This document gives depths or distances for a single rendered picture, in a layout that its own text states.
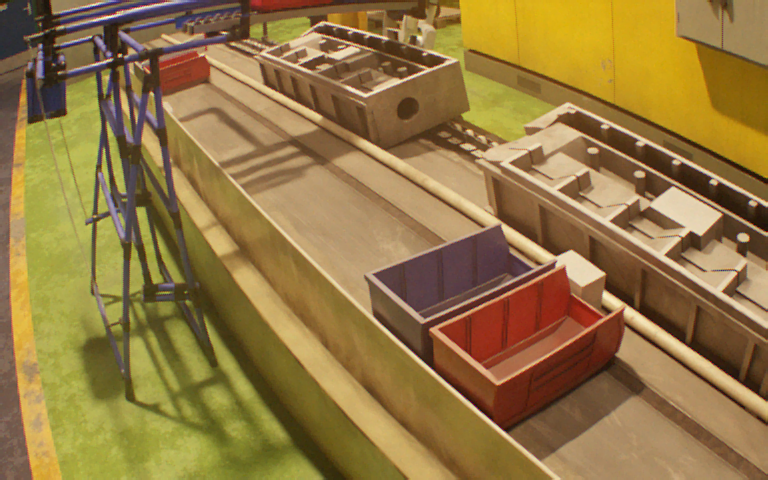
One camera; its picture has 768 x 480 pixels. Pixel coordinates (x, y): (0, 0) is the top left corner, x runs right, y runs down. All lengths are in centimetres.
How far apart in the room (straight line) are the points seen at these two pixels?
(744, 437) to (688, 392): 18
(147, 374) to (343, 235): 120
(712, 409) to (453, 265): 68
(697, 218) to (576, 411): 50
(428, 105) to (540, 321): 107
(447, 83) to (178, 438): 151
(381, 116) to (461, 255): 82
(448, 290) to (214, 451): 112
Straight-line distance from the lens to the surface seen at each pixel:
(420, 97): 221
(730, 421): 127
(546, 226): 161
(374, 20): 741
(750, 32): 344
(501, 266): 152
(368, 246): 170
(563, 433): 118
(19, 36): 1181
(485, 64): 547
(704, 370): 132
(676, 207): 146
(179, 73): 333
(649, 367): 134
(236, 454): 223
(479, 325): 123
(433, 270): 140
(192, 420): 239
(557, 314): 139
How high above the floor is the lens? 161
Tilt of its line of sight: 30 degrees down
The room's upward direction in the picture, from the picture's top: 4 degrees counter-clockwise
